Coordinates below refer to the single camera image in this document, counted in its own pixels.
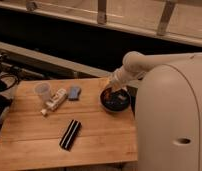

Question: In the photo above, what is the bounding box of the white plastic bottle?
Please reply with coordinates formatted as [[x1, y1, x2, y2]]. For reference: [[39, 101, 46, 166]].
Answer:
[[41, 88, 67, 116]]

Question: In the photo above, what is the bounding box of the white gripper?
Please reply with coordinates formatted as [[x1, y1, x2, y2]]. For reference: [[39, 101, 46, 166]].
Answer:
[[108, 68, 128, 92]]

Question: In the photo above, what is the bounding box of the black white striped box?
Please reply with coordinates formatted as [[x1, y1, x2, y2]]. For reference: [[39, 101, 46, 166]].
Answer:
[[59, 120, 81, 150]]

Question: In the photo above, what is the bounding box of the black ceramic bowl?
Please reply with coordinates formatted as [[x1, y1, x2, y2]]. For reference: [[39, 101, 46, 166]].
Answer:
[[100, 88, 131, 112]]

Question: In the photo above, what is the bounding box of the black cables and equipment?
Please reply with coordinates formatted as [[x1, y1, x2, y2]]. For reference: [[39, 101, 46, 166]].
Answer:
[[0, 53, 22, 146]]

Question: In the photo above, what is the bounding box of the clear plastic cup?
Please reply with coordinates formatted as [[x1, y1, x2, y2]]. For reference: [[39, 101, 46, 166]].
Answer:
[[34, 82, 51, 103]]

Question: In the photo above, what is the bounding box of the blue rectangular sponge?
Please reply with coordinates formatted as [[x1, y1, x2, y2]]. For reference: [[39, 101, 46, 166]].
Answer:
[[68, 86, 81, 101]]

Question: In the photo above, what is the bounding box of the metal rail frame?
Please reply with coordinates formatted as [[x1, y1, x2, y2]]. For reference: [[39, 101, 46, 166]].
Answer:
[[0, 0, 202, 47]]

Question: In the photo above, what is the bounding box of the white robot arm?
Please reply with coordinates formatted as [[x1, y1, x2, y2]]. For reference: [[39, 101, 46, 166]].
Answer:
[[109, 51, 202, 171]]

